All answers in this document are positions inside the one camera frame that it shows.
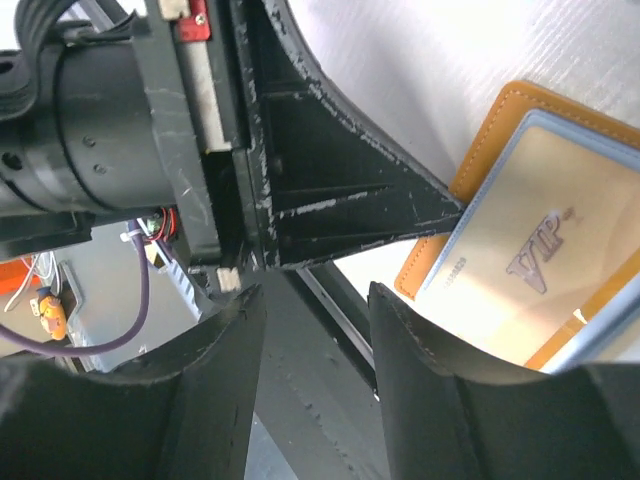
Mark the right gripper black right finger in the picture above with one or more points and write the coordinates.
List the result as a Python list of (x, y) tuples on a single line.
[(453, 411)]

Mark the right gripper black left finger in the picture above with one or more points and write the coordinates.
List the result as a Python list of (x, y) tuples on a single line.
[(181, 411)]

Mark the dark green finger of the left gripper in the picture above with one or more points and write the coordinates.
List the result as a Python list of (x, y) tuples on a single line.
[(321, 180)]

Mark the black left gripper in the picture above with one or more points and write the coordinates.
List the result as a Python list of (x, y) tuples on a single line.
[(97, 127)]

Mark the yellow leather card holder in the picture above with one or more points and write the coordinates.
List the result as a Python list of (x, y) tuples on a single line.
[(515, 101)]

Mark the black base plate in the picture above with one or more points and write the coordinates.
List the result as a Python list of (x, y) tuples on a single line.
[(317, 415)]

